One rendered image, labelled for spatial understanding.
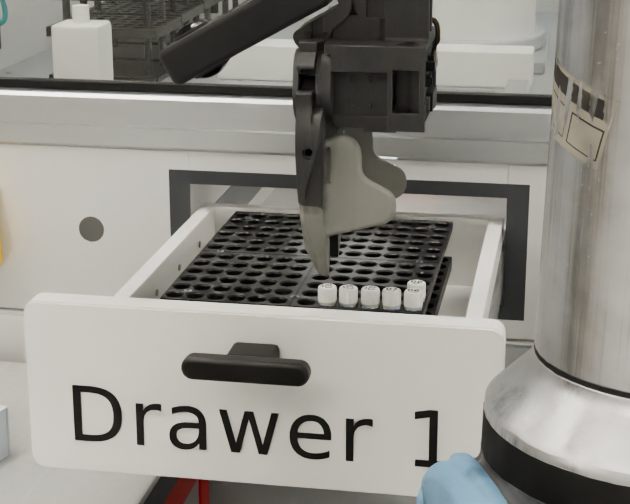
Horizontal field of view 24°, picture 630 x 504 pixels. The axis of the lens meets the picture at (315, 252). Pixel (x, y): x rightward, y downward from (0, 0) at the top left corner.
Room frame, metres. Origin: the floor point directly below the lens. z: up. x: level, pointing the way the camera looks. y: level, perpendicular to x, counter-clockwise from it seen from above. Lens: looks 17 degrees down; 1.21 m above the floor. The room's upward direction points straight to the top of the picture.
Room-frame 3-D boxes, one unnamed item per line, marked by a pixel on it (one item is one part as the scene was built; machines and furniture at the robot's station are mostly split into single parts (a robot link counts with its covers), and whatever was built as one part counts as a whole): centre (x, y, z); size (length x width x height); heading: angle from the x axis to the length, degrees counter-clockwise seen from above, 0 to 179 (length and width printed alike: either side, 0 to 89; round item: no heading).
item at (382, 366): (0.82, 0.03, 0.87); 0.29 x 0.02 x 0.11; 80
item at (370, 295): (0.90, -0.04, 0.89); 0.01 x 0.01 x 0.05
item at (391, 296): (0.90, -0.05, 0.89); 0.01 x 0.01 x 0.05
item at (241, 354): (0.79, 0.04, 0.91); 0.07 x 0.04 x 0.01; 80
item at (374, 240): (1.01, 0.00, 0.87); 0.22 x 0.18 x 0.06; 170
